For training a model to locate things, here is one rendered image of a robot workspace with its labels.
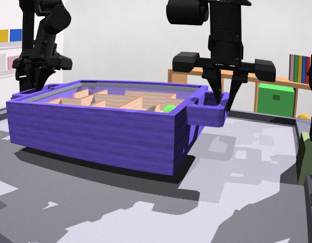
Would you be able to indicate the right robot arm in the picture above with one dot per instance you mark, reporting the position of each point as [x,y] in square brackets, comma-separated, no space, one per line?
[225,14]

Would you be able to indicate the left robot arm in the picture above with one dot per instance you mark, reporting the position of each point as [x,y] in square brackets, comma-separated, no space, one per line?
[57,18]

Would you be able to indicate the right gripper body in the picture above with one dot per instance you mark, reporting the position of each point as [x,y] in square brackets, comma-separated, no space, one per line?
[226,50]

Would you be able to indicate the purple wooden maze board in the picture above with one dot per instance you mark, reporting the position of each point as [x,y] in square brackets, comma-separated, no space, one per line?
[144,126]

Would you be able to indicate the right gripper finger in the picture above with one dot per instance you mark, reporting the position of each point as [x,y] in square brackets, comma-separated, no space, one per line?
[235,85]
[215,84]

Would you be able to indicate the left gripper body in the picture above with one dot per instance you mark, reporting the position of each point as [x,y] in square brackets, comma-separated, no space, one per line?
[42,56]

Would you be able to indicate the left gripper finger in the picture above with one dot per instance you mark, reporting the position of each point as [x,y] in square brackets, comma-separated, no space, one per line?
[30,73]
[41,76]

